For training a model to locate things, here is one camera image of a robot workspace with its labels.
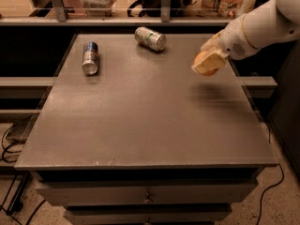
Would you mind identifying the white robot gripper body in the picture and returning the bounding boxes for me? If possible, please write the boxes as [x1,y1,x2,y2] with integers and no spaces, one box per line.
[219,14,261,60]

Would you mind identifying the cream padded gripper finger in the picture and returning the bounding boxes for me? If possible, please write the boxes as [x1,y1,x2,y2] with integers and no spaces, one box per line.
[201,31,222,52]
[191,47,228,75]

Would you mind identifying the orange fruit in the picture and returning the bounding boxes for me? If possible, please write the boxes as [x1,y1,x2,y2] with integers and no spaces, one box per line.
[192,52,220,76]

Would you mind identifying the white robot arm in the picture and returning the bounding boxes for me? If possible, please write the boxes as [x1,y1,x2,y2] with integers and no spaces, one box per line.
[191,0,300,76]

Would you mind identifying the green silver soda can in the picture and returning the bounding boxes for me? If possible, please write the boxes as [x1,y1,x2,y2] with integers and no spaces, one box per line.
[134,26,166,52]

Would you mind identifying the blue silver redbull can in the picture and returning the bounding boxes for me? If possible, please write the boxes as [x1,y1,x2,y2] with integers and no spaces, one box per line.
[82,41,99,76]

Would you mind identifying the colourful snack bag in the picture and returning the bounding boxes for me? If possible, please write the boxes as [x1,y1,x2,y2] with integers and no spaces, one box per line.
[198,0,256,19]

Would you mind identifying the black bag on shelf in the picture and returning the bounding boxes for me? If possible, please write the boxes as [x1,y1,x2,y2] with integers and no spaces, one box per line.
[127,0,196,17]

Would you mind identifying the grey drawer cabinet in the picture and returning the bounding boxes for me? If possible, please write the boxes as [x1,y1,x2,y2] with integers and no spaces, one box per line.
[16,34,277,211]

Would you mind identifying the clear plastic container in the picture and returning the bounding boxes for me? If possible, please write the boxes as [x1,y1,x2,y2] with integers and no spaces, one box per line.
[81,0,116,17]

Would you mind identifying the upper grey drawer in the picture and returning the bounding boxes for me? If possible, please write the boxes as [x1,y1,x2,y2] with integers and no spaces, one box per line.
[36,179,258,207]

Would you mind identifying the grey drawer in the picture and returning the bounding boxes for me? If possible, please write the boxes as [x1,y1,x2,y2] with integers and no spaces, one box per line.
[36,179,258,207]
[64,206,232,225]

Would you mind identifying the lower grey drawer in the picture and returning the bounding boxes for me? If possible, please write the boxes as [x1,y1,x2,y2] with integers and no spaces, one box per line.
[64,206,232,225]

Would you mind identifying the black cable on right floor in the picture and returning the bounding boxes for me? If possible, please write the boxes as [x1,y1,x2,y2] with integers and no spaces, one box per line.
[255,119,285,225]

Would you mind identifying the grey metal shelf rail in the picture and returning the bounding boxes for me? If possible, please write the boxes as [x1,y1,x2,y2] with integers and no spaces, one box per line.
[0,0,300,27]

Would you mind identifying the black cables on left floor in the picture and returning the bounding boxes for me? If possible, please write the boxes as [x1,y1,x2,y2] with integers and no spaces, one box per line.
[0,115,47,225]

